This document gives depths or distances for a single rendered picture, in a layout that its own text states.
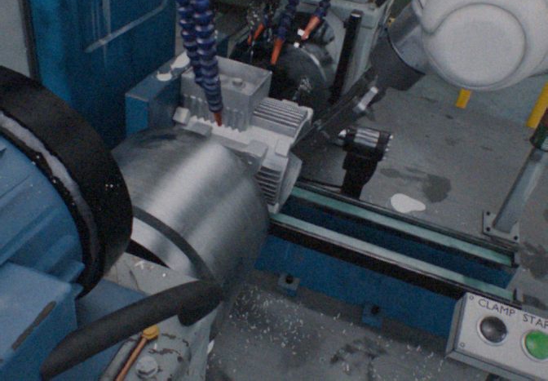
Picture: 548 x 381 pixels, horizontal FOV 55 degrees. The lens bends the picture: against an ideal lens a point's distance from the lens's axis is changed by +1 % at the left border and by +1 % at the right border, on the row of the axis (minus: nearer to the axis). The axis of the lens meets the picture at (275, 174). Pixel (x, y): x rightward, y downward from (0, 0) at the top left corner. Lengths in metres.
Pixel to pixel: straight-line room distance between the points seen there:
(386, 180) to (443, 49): 0.86
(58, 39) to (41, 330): 0.56
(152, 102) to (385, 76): 0.34
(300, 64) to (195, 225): 0.56
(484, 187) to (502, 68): 0.97
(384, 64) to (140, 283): 0.41
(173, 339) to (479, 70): 0.34
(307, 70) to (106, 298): 0.71
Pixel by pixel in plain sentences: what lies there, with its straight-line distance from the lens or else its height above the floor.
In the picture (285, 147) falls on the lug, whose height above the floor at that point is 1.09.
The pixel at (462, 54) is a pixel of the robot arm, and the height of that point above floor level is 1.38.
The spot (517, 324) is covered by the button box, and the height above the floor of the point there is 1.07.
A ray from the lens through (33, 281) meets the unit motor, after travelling 0.30.
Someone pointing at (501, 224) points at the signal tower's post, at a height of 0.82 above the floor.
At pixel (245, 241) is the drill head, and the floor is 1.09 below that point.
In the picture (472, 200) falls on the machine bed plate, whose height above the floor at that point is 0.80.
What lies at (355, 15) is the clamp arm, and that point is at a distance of 0.92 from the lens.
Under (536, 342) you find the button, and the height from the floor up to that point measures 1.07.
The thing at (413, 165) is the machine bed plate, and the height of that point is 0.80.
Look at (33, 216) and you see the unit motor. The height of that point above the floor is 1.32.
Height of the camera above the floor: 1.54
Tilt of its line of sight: 36 degrees down
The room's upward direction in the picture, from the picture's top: 10 degrees clockwise
